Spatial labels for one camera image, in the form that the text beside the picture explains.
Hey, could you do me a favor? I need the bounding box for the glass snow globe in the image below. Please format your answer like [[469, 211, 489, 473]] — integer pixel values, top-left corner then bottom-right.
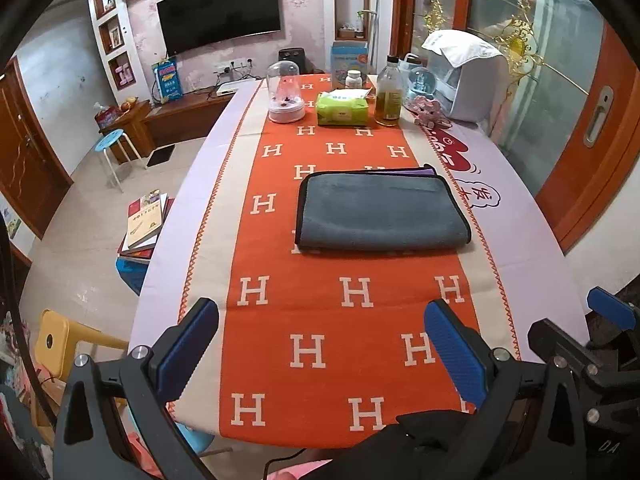
[[407, 68, 437, 103]]

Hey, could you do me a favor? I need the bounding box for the stack of books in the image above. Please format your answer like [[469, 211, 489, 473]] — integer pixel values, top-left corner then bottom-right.
[[117, 192, 176, 265]]

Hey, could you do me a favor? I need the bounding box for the gold hanging ornament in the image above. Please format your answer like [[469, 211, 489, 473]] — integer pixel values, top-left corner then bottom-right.
[[492, 0, 591, 96]]

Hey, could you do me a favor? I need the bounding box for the blue plastic stool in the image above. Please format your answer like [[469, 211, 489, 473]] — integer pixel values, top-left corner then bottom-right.
[[115, 255, 151, 297]]

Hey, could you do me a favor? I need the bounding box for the yellow plastic stool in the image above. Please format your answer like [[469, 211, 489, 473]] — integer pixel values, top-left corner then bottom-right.
[[30, 308, 131, 448]]

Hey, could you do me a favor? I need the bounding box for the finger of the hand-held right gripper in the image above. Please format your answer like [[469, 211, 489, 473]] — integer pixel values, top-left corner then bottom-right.
[[586, 287, 638, 332], [527, 317, 623, 401]]

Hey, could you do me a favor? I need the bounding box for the blue box on cabinet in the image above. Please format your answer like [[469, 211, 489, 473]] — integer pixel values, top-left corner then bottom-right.
[[151, 59, 181, 106]]

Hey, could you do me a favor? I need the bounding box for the red gift bag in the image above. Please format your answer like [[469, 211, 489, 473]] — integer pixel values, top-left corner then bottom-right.
[[94, 102, 120, 130]]

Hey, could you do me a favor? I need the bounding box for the orange letter-print table runner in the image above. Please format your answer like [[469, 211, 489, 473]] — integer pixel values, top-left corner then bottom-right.
[[165, 74, 521, 448]]

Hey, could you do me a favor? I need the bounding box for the black floor mat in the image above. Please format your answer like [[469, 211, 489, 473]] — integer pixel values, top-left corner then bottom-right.
[[146, 144, 177, 167]]

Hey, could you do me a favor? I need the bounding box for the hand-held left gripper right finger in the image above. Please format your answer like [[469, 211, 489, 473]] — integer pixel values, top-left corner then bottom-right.
[[424, 299, 601, 480]]

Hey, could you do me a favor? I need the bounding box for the white cloth cover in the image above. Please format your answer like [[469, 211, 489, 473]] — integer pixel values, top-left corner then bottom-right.
[[421, 29, 503, 68]]

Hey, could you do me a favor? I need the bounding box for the clear dome jar white base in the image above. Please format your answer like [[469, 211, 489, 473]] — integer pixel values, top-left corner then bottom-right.
[[266, 60, 306, 124]]

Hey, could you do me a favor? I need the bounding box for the wooden television cabinet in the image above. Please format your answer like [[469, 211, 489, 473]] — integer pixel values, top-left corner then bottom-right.
[[144, 91, 236, 147]]

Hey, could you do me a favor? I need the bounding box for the pink plush toy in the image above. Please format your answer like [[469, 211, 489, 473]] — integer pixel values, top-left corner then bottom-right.
[[403, 97, 453, 128]]

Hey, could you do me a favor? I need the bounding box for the blue cardboard box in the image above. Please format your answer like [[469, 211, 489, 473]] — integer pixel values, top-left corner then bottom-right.
[[331, 41, 370, 86]]

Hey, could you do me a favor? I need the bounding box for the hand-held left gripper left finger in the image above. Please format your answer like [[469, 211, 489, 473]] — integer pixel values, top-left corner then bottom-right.
[[52, 297, 221, 480]]

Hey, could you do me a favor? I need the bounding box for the black wall television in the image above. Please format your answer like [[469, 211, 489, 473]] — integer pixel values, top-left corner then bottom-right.
[[156, 0, 282, 57]]

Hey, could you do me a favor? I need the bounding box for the wooden room door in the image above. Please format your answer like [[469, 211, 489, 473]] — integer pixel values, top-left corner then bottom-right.
[[0, 57, 74, 241]]

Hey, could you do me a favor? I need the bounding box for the blue round stool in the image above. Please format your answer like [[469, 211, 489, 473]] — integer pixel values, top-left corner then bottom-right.
[[95, 129, 150, 194]]

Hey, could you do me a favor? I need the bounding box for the green wet wipes pack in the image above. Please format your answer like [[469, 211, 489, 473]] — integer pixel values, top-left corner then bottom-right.
[[314, 88, 377, 127]]

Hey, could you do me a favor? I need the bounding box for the white countertop appliance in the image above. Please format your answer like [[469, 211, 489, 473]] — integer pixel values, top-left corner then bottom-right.
[[421, 29, 511, 123]]

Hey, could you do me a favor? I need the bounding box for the white set-top box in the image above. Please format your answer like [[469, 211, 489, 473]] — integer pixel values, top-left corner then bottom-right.
[[215, 78, 258, 97]]

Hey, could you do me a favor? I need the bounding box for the grey towel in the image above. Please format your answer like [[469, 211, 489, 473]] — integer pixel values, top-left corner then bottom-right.
[[294, 164, 473, 256]]

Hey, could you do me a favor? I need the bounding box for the white wall shelf unit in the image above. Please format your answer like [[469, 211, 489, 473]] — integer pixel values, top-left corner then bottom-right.
[[86, 0, 173, 106]]

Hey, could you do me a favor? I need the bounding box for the glass sliding door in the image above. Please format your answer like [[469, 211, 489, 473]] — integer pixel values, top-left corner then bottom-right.
[[392, 0, 640, 256]]

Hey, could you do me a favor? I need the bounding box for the glass bottle of yellow oil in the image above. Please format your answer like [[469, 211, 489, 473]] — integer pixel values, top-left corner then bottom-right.
[[374, 55, 404, 127]]

